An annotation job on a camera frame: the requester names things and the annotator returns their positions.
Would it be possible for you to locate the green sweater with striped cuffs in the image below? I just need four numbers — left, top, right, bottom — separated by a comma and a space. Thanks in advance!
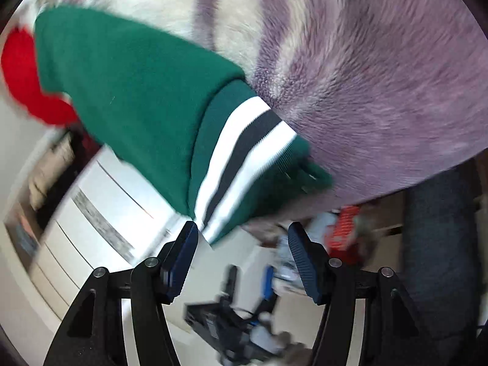
34, 6, 332, 243

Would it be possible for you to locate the white drawer cabinet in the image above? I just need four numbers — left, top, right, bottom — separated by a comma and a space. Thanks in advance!
29, 146, 185, 319

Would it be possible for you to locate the black device on floor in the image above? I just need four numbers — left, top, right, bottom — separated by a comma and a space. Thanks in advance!
184, 265, 306, 366

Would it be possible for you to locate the lilac leaf-print bed blanket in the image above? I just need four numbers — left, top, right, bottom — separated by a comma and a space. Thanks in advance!
22, 0, 488, 230

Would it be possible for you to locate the red knitted garment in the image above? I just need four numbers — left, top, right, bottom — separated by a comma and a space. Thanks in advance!
1, 28, 79, 127

